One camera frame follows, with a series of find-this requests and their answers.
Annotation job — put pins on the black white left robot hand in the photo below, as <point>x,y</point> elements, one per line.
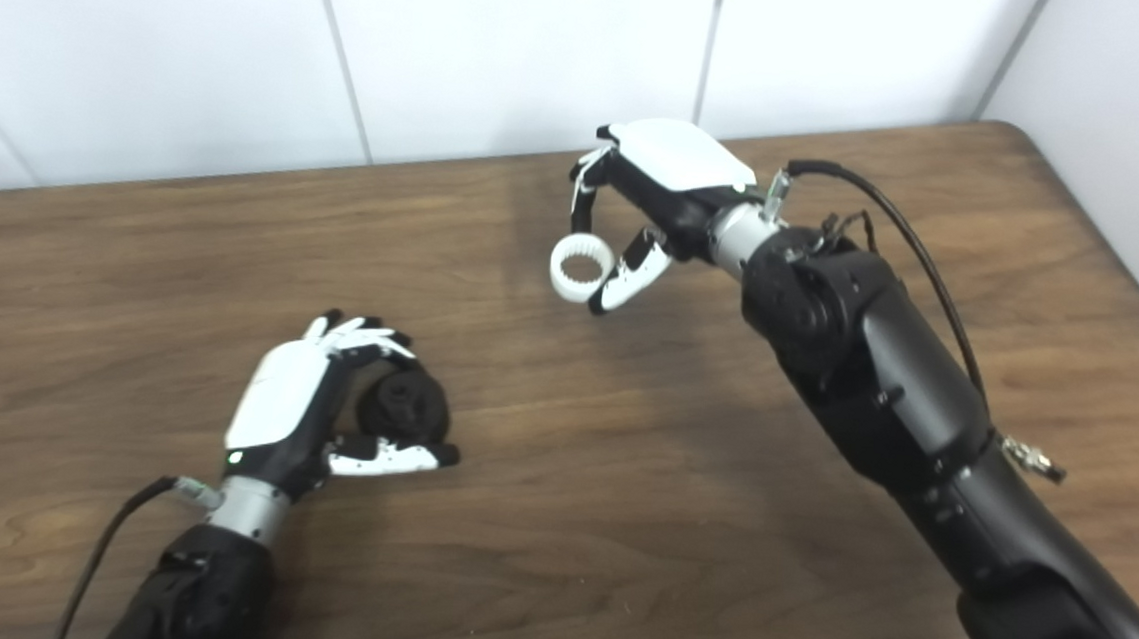
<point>273,399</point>

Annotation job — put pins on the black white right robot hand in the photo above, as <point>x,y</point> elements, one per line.
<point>681,162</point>

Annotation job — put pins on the round black plastic part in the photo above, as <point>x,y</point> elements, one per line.
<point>408,406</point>

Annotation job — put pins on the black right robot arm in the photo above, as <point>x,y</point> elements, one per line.
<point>886,382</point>

